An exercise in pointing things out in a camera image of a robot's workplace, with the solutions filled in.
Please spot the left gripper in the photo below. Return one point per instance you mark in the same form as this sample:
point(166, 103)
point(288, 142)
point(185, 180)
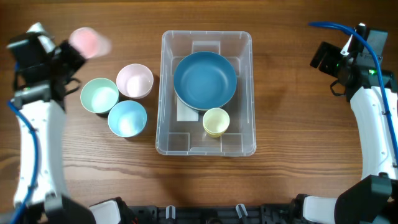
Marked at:
point(77, 56)

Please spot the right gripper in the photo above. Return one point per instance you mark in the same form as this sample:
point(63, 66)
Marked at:
point(333, 52)

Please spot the pink cup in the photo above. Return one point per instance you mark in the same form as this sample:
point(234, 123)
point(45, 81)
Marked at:
point(90, 43)

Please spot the dark blue plate front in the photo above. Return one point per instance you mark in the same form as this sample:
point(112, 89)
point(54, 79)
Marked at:
point(205, 80)

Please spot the pale green cup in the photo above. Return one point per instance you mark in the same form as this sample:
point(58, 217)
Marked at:
point(216, 120)

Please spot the yellow cup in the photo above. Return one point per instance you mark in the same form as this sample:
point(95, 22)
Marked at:
point(214, 135)

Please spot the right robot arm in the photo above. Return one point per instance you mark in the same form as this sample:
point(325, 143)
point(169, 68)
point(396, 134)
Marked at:
point(374, 198)

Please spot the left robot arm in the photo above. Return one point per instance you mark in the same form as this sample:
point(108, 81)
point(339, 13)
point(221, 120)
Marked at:
point(40, 110)

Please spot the white label in container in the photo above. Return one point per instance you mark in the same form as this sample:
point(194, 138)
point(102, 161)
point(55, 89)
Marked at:
point(185, 113)

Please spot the clear plastic storage container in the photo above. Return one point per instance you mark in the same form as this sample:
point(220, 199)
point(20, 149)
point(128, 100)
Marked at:
point(175, 138)

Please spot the mint green bowl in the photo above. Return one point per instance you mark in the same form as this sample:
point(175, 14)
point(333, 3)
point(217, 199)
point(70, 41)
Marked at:
point(99, 95)

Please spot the pink bowl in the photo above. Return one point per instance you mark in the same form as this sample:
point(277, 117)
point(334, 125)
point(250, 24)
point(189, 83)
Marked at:
point(135, 81)

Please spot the light blue bowl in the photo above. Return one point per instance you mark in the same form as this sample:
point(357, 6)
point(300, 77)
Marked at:
point(127, 119)

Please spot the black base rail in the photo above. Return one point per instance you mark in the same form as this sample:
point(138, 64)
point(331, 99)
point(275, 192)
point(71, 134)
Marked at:
point(263, 214)

